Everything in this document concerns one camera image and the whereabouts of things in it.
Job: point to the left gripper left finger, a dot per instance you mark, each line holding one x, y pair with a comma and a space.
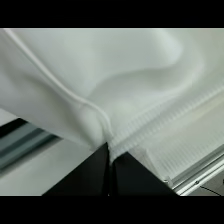
90, 176

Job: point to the silver frame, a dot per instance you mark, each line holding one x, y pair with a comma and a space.
200, 173

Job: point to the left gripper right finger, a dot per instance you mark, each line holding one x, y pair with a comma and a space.
136, 178

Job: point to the white garment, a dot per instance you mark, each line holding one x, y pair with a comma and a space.
100, 66

